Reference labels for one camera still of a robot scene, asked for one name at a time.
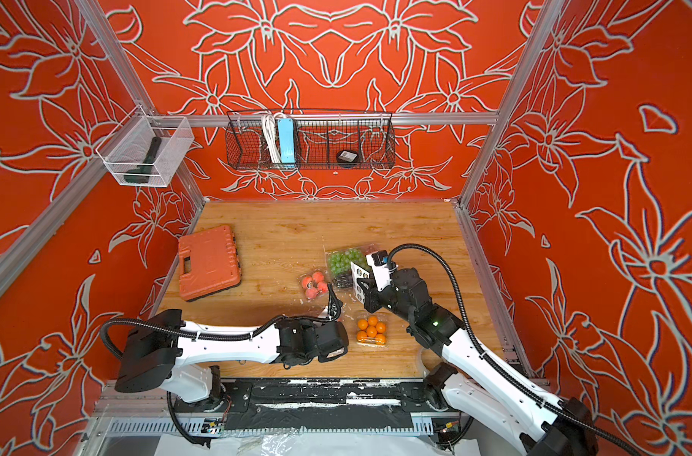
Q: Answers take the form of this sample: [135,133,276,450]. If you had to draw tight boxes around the fruit sticker sheet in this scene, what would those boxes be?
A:
[350,262,371,304]

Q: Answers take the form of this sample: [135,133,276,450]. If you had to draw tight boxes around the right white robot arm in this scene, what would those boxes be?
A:
[355,243,638,455]

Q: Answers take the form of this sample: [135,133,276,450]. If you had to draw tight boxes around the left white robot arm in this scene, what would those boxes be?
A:
[99,287,349,404]

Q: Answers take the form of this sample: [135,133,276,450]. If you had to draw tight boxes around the clear box of oranges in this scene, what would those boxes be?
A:
[355,315,388,348]

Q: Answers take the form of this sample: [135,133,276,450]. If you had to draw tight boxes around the clear box of grapes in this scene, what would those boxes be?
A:
[325,243,378,289]

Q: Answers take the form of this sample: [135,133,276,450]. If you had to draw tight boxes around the orange plastic tool case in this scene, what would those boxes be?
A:
[178,225,241,302]

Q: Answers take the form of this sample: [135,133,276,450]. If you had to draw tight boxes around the small black device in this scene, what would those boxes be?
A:
[336,149,359,165]

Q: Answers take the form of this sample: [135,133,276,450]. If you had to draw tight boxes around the light blue box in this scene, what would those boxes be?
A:
[278,118,296,165]

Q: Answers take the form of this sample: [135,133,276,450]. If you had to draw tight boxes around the black tool in bin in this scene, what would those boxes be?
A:
[124,136,163,184]

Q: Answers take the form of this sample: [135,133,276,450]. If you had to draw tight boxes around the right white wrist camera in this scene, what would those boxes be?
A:
[366,250,392,292]

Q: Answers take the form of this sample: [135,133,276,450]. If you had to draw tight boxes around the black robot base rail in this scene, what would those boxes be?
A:
[174,378,467,437]

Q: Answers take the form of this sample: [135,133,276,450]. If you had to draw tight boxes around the black wire wall basket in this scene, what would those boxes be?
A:
[224,109,397,171]

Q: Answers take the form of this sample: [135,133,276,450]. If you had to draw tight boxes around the white cable bundle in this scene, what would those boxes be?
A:
[261,113,281,166]

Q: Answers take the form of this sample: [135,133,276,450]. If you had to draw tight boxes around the clear acrylic wall bin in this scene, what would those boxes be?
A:
[95,106,194,188]

